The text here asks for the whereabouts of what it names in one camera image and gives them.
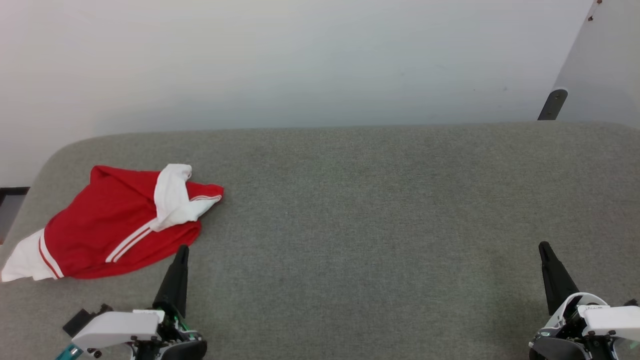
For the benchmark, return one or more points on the black baseboard strip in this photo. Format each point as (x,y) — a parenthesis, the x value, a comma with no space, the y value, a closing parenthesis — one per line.
(12,191)

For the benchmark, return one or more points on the dark metal bracket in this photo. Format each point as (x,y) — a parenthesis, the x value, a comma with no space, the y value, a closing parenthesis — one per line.
(552,104)

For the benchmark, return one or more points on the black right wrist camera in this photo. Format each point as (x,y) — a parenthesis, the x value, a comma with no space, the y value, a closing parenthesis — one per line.
(631,302)

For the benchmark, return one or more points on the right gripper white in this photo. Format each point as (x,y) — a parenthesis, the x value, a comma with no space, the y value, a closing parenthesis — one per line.
(575,340)

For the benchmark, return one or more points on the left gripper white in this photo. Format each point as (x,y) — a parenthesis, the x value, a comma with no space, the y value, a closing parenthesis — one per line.
(120,327)

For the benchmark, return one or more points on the red and white shirt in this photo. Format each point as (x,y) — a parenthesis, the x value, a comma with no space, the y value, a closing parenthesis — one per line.
(105,220)

